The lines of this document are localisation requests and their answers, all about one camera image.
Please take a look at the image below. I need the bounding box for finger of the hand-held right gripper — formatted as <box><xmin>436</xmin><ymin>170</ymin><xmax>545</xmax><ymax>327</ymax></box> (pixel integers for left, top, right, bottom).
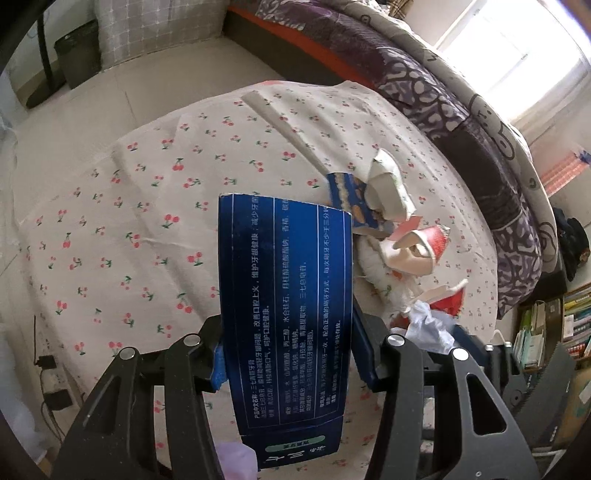
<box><xmin>452</xmin><ymin>323</ymin><xmax>527</xmax><ymax>409</ymax></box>

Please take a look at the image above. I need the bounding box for black bag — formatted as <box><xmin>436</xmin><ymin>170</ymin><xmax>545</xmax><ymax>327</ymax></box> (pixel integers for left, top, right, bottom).
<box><xmin>551</xmin><ymin>208</ymin><xmax>591</xmax><ymax>282</ymax></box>

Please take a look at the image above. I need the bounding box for crumpled white tissue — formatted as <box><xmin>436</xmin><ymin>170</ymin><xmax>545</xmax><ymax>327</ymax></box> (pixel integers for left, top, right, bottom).
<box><xmin>404</xmin><ymin>300</ymin><xmax>455</xmax><ymax>354</ymax></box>

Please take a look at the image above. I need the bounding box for purple plastic bag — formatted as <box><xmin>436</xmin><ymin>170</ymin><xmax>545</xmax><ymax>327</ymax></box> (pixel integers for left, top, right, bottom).
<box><xmin>217</xmin><ymin>440</ymin><xmax>259</xmax><ymax>480</ymax></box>

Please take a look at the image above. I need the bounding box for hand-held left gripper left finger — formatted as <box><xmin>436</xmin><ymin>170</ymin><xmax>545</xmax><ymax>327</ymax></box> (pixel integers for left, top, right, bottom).
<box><xmin>54</xmin><ymin>315</ymin><xmax>229</xmax><ymax>480</ymax></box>

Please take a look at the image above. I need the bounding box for white power strip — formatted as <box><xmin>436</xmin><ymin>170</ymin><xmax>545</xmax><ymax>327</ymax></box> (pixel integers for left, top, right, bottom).
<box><xmin>39</xmin><ymin>364</ymin><xmax>77</xmax><ymax>409</ymax></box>

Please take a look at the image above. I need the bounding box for black bin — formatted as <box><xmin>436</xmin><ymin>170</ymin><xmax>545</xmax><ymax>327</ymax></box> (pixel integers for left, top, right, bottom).
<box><xmin>54</xmin><ymin>21</ymin><xmax>102</xmax><ymax>90</ymax></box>

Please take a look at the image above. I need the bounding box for cherry print cloth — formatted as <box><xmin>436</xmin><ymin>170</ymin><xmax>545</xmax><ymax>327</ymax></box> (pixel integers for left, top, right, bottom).
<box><xmin>9</xmin><ymin>79</ymin><xmax>504</xmax><ymax>480</ymax></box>

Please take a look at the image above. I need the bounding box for pink striped cloth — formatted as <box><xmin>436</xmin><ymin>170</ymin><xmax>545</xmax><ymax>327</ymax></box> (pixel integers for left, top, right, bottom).
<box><xmin>540</xmin><ymin>148</ymin><xmax>591</xmax><ymax>195</ymax></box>

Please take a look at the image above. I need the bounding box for crushed red white paper cup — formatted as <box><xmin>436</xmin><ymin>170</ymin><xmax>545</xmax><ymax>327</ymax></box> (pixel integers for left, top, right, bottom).
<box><xmin>381</xmin><ymin>224</ymin><xmax>451</xmax><ymax>275</ymax></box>

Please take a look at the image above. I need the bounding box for blue toothpaste box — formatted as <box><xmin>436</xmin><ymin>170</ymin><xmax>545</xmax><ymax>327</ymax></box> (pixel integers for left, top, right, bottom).
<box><xmin>217</xmin><ymin>193</ymin><xmax>355</xmax><ymax>472</ymax></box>

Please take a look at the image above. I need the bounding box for orange bed frame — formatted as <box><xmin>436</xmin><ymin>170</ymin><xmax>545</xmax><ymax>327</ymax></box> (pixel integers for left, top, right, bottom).
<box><xmin>226</xmin><ymin>4</ymin><xmax>384</xmax><ymax>93</ymax></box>

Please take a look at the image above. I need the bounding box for white fluffy wad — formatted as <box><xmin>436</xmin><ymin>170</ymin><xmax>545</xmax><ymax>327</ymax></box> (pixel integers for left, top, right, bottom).
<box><xmin>355</xmin><ymin>237</ymin><xmax>416</xmax><ymax>315</ymax></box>

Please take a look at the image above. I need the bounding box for purple patterned quilt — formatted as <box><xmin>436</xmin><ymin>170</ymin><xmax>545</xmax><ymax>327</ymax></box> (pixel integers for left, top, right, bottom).
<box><xmin>332</xmin><ymin>0</ymin><xmax>561</xmax><ymax>319</ymax></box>

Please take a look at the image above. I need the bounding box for torn red cup piece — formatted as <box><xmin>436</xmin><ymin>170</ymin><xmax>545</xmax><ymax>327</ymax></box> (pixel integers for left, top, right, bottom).
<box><xmin>418</xmin><ymin>279</ymin><xmax>467</xmax><ymax>317</ymax></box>

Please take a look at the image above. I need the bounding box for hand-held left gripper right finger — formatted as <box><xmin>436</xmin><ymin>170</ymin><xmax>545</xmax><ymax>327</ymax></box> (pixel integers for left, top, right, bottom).
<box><xmin>352</xmin><ymin>295</ymin><xmax>541</xmax><ymax>480</ymax></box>

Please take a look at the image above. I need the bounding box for bright window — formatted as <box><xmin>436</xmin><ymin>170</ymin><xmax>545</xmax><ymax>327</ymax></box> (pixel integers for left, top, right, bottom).
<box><xmin>438</xmin><ymin>0</ymin><xmax>587</xmax><ymax>125</ymax></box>

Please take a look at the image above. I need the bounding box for blue snack packet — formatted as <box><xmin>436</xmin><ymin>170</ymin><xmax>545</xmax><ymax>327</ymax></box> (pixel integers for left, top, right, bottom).
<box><xmin>325</xmin><ymin>172</ymin><xmax>393</xmax><ymax>238</ymax></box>

